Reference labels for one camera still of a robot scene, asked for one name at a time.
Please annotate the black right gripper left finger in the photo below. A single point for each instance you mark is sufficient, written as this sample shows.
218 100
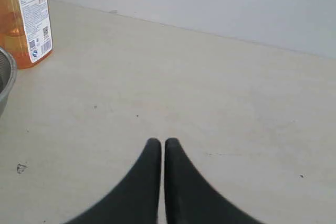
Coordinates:
135 199

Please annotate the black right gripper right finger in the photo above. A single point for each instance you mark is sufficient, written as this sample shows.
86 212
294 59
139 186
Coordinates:
189 198

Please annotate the orange soap pump bottle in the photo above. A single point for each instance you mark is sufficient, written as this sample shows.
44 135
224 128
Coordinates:
26 31

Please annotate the steel mesh strainer basin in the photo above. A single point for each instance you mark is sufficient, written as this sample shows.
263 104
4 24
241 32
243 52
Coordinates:
8 72

